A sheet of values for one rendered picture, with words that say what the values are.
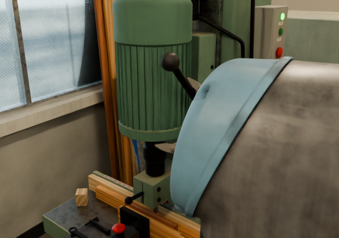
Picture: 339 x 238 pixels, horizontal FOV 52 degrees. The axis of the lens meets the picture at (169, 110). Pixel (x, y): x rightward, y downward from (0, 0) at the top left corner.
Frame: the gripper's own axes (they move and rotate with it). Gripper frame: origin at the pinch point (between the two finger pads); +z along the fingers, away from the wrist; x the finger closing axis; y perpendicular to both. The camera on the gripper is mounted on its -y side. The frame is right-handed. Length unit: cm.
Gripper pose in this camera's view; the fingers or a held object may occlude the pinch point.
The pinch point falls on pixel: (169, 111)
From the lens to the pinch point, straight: 68.7
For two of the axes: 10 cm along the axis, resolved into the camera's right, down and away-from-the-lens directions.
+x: -4.2, 8.7, -2.5
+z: -9.0, -4.4, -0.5
